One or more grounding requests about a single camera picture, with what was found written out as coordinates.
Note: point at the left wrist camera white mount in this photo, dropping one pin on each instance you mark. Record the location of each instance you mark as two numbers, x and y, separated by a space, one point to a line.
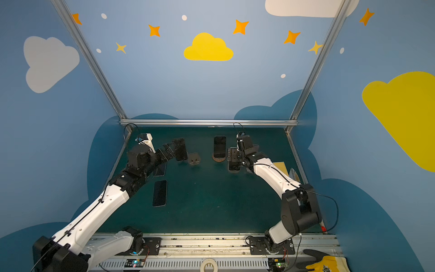
145 139

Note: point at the yellow sponge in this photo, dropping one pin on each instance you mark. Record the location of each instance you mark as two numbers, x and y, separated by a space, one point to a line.
281 166

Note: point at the left controller board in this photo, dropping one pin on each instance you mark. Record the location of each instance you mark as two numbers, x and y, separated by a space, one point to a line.
134 263

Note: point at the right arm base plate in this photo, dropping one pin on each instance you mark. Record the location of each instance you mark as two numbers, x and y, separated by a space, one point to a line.
260 245

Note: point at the silver phone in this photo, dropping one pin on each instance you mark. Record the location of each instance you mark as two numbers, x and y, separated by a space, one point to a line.
234 166

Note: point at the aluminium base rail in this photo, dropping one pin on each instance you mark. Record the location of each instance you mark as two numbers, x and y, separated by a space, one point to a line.
184 252

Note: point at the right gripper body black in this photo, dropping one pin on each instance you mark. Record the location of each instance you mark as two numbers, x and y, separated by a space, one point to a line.
236 156

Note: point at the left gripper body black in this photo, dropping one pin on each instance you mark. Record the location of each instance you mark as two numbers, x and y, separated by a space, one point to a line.
170 149

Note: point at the blue-edged phone back row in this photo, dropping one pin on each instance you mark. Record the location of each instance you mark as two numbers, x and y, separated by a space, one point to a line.
160 193

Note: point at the black phone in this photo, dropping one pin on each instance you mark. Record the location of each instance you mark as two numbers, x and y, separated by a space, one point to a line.
220 150
180 151

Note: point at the yellow black object bottom right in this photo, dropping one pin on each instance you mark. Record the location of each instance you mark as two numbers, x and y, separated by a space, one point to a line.
323 263

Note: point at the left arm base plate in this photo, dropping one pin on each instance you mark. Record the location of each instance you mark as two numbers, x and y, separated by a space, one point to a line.
148 246

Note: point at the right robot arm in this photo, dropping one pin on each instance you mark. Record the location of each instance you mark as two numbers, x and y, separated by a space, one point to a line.
299 205

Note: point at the aluminium frame post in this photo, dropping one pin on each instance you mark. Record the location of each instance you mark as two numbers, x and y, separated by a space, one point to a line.
66 16
329 41

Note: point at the light blue phone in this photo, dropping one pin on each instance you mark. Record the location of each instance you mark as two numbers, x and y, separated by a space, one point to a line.
160 170

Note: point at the horizontal aluminium frame bar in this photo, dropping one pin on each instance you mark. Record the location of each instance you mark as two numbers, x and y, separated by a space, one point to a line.
177 122

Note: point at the left aluminium frame post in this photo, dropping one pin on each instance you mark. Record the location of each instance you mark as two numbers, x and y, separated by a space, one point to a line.
66 16

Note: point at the wooden round phone stand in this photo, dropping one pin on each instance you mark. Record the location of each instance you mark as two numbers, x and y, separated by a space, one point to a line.
219 157

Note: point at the controller board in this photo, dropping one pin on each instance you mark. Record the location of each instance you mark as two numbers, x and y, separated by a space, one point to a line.
134 263
277 265

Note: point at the right aluminium frame post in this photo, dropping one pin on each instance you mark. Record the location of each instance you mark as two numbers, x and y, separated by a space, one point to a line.
329 41

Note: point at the silver trowel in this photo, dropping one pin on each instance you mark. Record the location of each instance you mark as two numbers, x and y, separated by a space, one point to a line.
294 176

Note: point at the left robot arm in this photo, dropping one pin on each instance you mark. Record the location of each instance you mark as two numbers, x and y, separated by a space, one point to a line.
68 250

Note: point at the white tape roll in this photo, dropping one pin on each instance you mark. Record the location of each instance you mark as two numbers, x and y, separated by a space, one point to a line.
209 263

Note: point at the right controller board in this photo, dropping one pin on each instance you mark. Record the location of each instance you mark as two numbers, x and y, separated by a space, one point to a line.
277 265

